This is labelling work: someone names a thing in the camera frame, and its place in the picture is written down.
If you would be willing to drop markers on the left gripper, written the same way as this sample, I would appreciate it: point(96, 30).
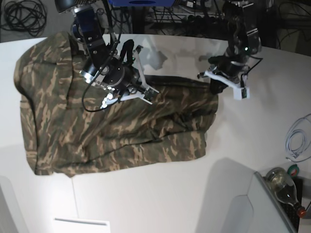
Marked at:
point(229, 65)

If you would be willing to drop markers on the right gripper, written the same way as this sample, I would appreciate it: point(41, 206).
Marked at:
point(92, 75)

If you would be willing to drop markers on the camouflage t-shirt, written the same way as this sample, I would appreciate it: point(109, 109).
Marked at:
point(64, 133)

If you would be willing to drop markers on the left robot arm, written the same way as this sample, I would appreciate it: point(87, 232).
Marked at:
point(243, 41)

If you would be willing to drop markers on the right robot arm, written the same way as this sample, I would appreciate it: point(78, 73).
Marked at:
point(88, 31)

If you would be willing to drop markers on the blue bin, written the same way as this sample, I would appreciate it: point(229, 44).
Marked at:
point(140, 3)

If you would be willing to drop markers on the green tape roll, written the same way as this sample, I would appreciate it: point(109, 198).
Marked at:
point(293, 170)

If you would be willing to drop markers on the clear plastic bottle red cap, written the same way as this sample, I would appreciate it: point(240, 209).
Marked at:
point(284, 189)

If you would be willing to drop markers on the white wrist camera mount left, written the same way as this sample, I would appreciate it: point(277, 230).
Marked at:
point(218, 83)

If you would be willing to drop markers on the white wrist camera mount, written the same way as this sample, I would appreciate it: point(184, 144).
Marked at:
point(218, 83)
point(126, 81)

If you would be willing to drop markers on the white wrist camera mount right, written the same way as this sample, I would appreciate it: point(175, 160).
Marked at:
point(126, 81)

